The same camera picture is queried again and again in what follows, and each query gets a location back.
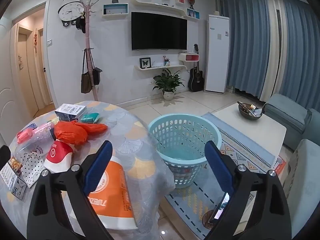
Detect white curved wall shelf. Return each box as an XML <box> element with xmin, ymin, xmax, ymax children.
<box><xmin>133</xmin><ymin>0</ymin><xmax>197</xmax><ymax>22</ymax></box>

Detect white milk carton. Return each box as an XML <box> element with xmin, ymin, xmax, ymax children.
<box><xmin>54</xmin><ymin>103</ymin><xmax>87</xmax><ymax>122</ymax></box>

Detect pink packet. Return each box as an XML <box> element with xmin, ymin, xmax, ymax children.
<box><xmin>17</xmin><ymin>127</ymin><xmax>34</xmax><ymax>144</ymax></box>

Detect clear plastic bottle blue cap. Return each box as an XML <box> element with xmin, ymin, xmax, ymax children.
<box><xmin>15</xmin><ymin>121</ymin><xmax>57</xmax><ymax>158</ymax></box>

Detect black acoustic guitar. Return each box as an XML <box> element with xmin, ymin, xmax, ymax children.
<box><xmin>188</xmin><ymin>44</ymin><xmax>205</xmax><ymax>92</ymax></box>

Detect black smartphone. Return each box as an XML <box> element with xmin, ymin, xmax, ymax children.
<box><xmin>209</xmin><ymin>192</ymin><xmax>231</xmax><ymax>225</ymax></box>

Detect black wall television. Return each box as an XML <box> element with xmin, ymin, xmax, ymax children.
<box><xmin>131</xmin><ymin>12</ymin><xmax>188</xmax><ymax>51</ymax></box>

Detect small blue box shelf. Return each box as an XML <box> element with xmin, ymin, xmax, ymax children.
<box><xmin>186</xmin><ymin>8</ymin><xmax>201</xmax><ymax>21</ymax></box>

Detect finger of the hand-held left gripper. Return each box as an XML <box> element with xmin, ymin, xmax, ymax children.
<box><xmin>0</xmin><ymin>145</ymin><xmax>11</xmax><ymax>172</ymax></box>

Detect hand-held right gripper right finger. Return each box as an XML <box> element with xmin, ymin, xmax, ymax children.
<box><xmin>204</xmin><ymin>140</ymin><xmax>292</xmax><ymax>240</ymax></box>

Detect dark bowl with items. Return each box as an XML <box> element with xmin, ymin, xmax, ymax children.
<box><xmin>237</xmin><ymin>101</ymin><xmax>264</xmax><ymax>120</ymax></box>

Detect framed butterfly picture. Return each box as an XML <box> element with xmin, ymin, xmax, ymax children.
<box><xmin>139</xmin><ymin>57</ymin><xmax>152</xmax><ymax>69</ymax></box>

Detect orange plastic bag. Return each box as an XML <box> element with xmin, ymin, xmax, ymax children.
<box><xmin>54</xmin><ymin>120</ymin><xmax>108</xmax><ymax>145</ymax></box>

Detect orange snack packet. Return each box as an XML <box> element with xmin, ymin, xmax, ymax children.
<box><xmin>7</xmin><ymin>156</ymin><xmax>22</xmax><ymax>175</ymax></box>

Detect white room door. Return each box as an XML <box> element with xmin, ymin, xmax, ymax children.
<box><xmin>0</xmin><ymin>24</ymin><xmax>24</xmax><ymax>140</ymax></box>

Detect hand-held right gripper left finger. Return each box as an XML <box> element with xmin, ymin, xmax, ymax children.
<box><xmin>27</xmin><ymin>140</ymin><xmax>118</xmax><ymax>240</ymax></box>

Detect white low wall shelf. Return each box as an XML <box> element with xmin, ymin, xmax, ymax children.
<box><xmin>134</xmin><ymin>64</ymin><xmax>187</xmax><ymax>72</ymax></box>

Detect white polka dot pouch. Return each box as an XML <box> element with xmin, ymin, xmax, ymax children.
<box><xmin>20</xmin><ymin>152</ymin><xmax>46</xmax><ymax>188</ymax></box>

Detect pink coat rack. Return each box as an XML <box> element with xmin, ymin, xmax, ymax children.
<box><xmin>79</xmin><ymin>0</ymin><xmax>106</xmax><ymax>102</ymax></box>

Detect blue patterned rug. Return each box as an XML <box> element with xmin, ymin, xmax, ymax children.
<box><xmin>164</xmin><ymin>112</ymin><xmax>287</xmax><ymax>230</ymax></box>

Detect blue white box shelf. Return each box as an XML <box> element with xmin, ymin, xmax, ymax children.
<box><xmin>102</xmin><ymin>3</ymin><xmax>129</xmax><ymax>18</ymax></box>

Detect blue white curtains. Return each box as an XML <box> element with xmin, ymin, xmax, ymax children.
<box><xmin>217</xmin><ymin>0</ymin><xmax>320</xmax><ymax>111</ymax></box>

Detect light blue plastic basket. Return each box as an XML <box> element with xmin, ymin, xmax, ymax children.
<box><xmin>148</xmin><ymin>114</ymin><xmax>222</xmax><ymax>189</ymax></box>

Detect white printed box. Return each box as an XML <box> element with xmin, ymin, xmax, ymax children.
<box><xmin>0</xmin><ymin>166</ymin><xmax>27</xmax><ymax>201</ymax></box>

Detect teal crumpled plastic bag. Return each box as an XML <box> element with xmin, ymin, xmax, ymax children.
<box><xmin>80</xmin><ymin>112</ymin><xmax>100</xmax><ymax>124</ymax></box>

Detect white coffee table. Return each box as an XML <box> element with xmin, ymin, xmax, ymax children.
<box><xmin>212</xmin><ymin>103</ymin><xmax>287</xmax><ymax>166</ymax></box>

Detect potted green plant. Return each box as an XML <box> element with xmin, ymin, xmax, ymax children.
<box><xmin>152</xmin><ymin>68</ymin><xmax>181</xmax><ymax>101</ymax></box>

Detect black shoulder bag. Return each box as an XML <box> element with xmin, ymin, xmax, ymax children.
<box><xmin>92</xmin><ymin>50</ymin><xmax>103</xmax><ymax>85</ymax></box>

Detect white standing air conditioner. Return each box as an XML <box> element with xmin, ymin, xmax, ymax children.
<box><xmin>204</xmin><ymin>14</ymin><xmax>230</xmax><ymax>93</ymax></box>

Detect red white cap pouch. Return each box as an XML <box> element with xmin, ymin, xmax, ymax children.
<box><xmin>44</xmin><ymin>140</ymin><xmax>74</xmax><ymax>173</ymax></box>

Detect brown tote bag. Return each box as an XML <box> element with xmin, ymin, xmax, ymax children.
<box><xmin>81</xmin><ymin>49</ymin><xmax>93</xmax><ymax>94</ymax></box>

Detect panda wall clock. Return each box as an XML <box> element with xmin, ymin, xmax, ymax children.
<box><xmin>58</xmin><ymin>0</ymin><xmax>84</xmax><ymax>27</ymax></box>

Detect red white wall box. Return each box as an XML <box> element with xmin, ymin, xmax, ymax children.
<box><xmin>178</xmin><ymin>52</ymin><xmax>200</xmax><ymax>63</ymax></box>

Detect orange white package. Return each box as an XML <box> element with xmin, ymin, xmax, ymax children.
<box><xmin>87</xmin><ymin>156</ymin><xmax>139</xmax><ymax>230</ymax></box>

